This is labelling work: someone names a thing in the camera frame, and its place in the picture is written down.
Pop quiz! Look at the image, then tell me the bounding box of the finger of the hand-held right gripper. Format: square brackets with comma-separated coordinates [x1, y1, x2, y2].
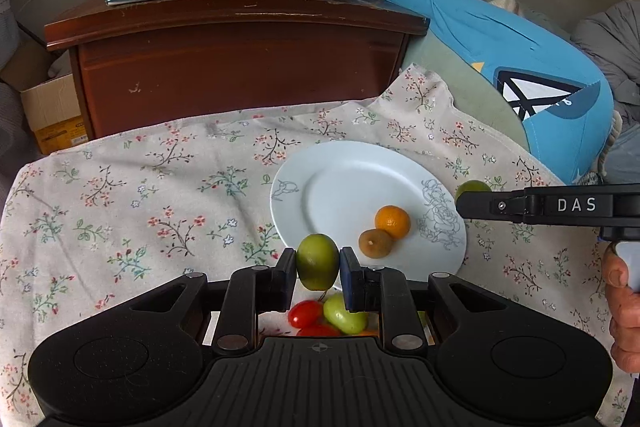
[456, 187, 543, 224]

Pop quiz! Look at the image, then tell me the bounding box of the red cherry tomato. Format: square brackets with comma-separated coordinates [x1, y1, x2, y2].
[288, 300, 325, 327]
[297, 323, 341, 338]

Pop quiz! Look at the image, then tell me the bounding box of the floral tablecloth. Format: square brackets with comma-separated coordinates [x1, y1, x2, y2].
[0, 63, 633, 427]

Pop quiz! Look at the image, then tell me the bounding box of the grey garment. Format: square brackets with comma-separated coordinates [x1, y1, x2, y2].
[570, 0, 640, 182]

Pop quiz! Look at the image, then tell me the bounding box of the dark green lime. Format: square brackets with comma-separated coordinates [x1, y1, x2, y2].
[296, 234, 340, 291]
[455, 180, 493, 204]

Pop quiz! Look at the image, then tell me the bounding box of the brown kiwi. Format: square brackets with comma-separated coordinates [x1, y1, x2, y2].
[358, 229, 394, 259]

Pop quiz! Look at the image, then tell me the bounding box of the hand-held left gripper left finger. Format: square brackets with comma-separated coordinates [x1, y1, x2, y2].
[129, 248, 298, 355]

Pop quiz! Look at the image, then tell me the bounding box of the blue sailboat print pillow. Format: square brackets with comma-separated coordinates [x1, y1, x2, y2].
[345, 0, 616, 185]

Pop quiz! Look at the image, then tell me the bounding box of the open cardboard box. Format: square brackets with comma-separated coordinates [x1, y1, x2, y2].
[20, 74, 91, 156]

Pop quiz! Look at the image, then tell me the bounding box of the person's right hand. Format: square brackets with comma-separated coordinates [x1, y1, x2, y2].
[602, 251, 640, 375]

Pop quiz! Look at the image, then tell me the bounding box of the light green jujube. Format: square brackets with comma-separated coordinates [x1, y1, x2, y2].
[322, 293, 369, 335]

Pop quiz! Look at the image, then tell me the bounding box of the brown wooden nightstand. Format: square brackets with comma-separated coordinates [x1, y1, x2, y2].
[44, 0, 431, 140]

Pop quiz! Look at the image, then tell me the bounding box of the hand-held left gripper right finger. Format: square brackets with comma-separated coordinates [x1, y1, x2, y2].
[339, 247, 507, 354]

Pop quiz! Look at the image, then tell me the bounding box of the white floral plate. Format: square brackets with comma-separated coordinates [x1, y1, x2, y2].
[270, 140, 468, 278]

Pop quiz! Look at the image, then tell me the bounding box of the cream fabric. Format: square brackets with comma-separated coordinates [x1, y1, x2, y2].
[486, 0, 527, 16]

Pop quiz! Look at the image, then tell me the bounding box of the orange mandarin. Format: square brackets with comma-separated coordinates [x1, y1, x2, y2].
[374, 205, 412, 240]

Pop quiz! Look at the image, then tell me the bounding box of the sage green cushion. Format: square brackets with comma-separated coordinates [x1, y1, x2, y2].
[400, 29, 531, 152]

